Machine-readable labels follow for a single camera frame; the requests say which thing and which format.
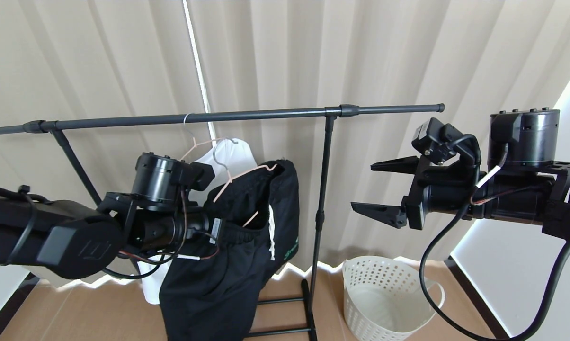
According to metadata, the white printed shirt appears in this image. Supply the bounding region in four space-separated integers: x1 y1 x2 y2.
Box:
137 138 258 305

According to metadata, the black clothes rack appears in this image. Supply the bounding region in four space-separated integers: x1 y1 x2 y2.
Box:
0 103 445 341

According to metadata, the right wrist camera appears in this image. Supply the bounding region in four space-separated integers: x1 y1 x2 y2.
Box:
411 117 482 167

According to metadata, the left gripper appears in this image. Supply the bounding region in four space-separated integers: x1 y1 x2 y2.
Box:
136 210 225 252

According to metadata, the beige curtain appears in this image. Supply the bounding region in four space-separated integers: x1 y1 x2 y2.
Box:
0 0 570 289

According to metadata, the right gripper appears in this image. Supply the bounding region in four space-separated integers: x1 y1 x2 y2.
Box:
350 154 556 231

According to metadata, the white laundry basket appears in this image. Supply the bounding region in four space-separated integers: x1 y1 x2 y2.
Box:
342 256 446 341

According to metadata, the pink clothes hanger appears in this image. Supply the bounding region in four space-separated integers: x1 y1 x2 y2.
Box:
212 137 279 229
179 113 226 163

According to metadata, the black garment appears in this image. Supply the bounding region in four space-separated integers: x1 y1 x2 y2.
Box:
159 159 301 341

